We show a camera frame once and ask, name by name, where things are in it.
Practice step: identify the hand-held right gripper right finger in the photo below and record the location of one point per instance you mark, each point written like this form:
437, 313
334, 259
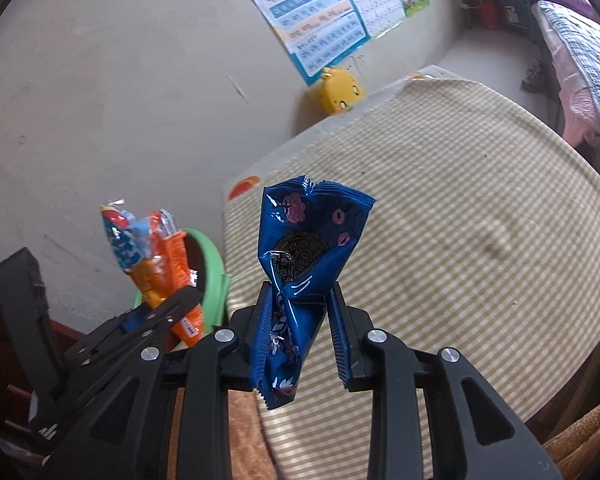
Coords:
341, 340

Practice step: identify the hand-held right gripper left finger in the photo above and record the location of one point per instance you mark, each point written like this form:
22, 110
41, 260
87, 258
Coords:
259, 330

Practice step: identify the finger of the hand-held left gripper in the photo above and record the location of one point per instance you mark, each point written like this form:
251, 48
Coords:
165, 317
105, 335

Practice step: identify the orange snack wrapper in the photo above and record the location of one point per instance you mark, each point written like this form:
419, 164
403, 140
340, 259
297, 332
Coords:
165, 260

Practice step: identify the green-rimmed red bin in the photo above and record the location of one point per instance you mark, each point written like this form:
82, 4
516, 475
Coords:
212, 270

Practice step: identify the blue cookie wrapper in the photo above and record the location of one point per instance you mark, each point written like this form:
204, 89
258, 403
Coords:
305, 240

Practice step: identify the tan fleece cloth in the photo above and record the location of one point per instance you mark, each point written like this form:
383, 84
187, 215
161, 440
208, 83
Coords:
250, 435
580, 430

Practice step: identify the yellow checked tablecloth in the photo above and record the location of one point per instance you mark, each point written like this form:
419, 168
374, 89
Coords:
455, 210

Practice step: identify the wooden chair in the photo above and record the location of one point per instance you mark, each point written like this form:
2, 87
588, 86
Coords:
592, 375

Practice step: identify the red box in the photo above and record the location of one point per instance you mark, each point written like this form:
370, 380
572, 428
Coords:
490, 15

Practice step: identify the bed with plaid quilt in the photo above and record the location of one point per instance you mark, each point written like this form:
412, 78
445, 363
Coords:
580, 50

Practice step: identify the blue bordered wall poster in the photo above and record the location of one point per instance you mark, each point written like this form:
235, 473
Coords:
305, 20

